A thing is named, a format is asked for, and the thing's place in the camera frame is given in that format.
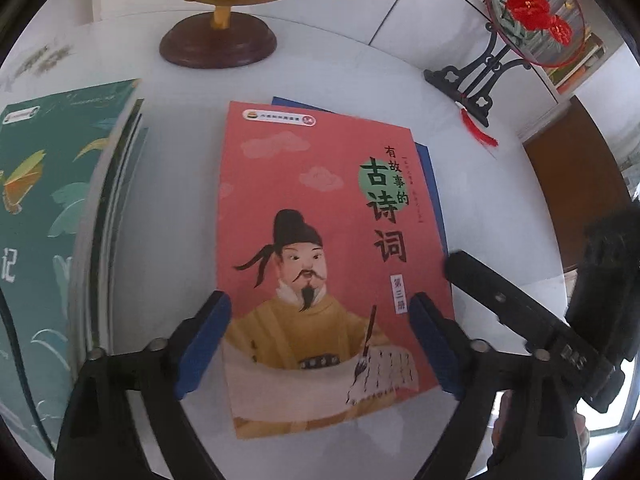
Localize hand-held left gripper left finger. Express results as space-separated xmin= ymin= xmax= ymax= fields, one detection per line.
xmin=54 ymin=290 xmax=233 ymax=480

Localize pink poet cover book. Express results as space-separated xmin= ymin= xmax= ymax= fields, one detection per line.
xmin=216 ymin=100 xmax=457 ymax=442

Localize yellow desk globe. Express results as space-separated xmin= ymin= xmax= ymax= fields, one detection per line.
xmin=145 ymin=0 xmax=351 ymax=68

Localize red tassel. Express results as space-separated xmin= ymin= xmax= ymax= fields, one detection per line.
xmin=455 ymin=100 xmax=501 ymax=150

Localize person's right hand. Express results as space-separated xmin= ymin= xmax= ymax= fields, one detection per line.
xmin=573 ymin=407 xmax=589 ymax=466

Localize row of white and blue books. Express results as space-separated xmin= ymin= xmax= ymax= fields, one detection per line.
xmin=432 ymin=0 xmax=608 ymax=95

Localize brown wooden panel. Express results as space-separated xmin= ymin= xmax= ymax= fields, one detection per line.
xmin=521 ymin=94 xmax=640 ymax=273

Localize teal leaf cover book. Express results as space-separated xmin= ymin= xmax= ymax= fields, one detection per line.
xmin=0 ymin=78 xmax=143 ymax=461

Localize blue book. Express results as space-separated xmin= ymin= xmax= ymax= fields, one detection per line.
xmin=270 ymin=96 xmax=448 ymax=256

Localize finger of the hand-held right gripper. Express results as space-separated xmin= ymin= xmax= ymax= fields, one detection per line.
xmin=444 ymin=251 xmax=571 ymax=348

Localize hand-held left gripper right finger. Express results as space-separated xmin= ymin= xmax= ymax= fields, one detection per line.
xmin=407 ymin=291 xmax=586 ymax=480

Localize round embroidered fan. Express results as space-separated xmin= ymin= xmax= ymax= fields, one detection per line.
xmin=484 ymin=0 xmax=588 ymax=68

